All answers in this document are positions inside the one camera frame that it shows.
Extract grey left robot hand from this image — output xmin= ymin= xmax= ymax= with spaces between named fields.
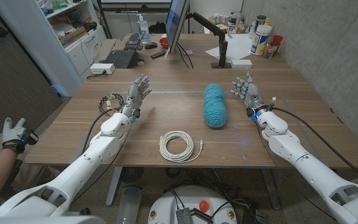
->
xmin=121 ymin=73 xmax=152 ymax=118

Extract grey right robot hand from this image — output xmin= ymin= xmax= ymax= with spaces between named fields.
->
xmin=230 ymin=71 xmax=269 ymax=116

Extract person's white gloved hand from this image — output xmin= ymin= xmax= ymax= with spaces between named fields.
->
xmin=1 ymin=117 xmax=27 ymax=144

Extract white Ethernet cable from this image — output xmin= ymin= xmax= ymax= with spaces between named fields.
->
xmin=158 ymin=130 xmax=204 ymax=164

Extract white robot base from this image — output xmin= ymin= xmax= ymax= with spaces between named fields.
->
xmin=147 ymin=185 xmax=238 ymax=224

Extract teal yarn skein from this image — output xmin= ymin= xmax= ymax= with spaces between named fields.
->
xmin=203 ymin=83 xmax=238 ymax=130

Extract clear hand sanitizer bottle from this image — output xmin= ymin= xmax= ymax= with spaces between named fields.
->
xmin=136 ymin=14 xmax=151 ymax=44

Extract black glove tracker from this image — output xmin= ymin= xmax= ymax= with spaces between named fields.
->
xmin=20 ymin=129 xmax=39 ymax=146

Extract dark brown scalloped headband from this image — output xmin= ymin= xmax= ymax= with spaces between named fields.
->
xmin=98 ymin=92 xmax=124 ymax=113

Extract flat white box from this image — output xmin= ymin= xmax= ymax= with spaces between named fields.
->
xmin=230 ymin=58 xmax=253 ymax=70

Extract large black keyboard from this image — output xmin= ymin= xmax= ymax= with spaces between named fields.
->
xmin=102 ymin=49 xmax=136 ymax=70

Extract white power strip box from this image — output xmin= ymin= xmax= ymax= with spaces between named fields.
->
xmin=89 ymin=63 xmax=116 ymax=75

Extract black remote control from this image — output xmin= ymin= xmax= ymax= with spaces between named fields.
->
xmin=150 ymin=49 xmax=167 ymax=60

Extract clear glass jar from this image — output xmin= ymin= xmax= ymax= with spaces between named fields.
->
xmin=263 ymin=42 xmax=279 ymax=59

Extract white paper sheet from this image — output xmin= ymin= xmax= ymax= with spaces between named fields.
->
xmin=204 ymin=33 xmax=254 ymax=62

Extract small black keyboard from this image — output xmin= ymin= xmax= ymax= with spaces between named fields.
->
xmin=123 ymin=32 xmax=145 ymax=51

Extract beige cloth bag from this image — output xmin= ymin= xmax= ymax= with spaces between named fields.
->
xmin=93 ymin=38 xmax=122 ymax=63

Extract white wipes canister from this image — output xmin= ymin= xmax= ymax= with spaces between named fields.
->
xmin=250 ymin=24 xmax=273 ymax=57

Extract black bag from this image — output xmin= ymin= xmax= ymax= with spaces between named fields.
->
xmin=149 ymin=21 xmax=167 ymax=34

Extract dark lidded canister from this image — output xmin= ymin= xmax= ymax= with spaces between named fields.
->
xmin=254 ymin=15 xmax=267 ymax=32

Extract computer monitor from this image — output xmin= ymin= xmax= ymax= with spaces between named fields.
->
xmin=165 ymin=0 xmax=191 ymax=54

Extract cardboard box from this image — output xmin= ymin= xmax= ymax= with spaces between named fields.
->
xmin=58 ymin=26 xmax=88 ymax=49

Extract white shelf cabinet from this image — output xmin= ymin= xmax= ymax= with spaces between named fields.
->
xmin=0 ymin=0 xmax=108 ymax=97

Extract grey slanted table leg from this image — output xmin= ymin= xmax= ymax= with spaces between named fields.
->
xmin=261 ymin=167 xmax=282 ymax=211
xmin=105 ymin=167 xmax=123 ymax=207

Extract grey ribbed metal block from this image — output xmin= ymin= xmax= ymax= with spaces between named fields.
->
xmin=175 ymin=207 xmax=194 ymax=224

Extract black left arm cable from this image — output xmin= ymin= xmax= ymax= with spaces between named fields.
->
xmin=81 ymin=107 xmax=124 ymax=155

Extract black monitor cables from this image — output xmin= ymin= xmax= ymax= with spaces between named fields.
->
xmin=175 ymin=42 xmax=195 ymax=70

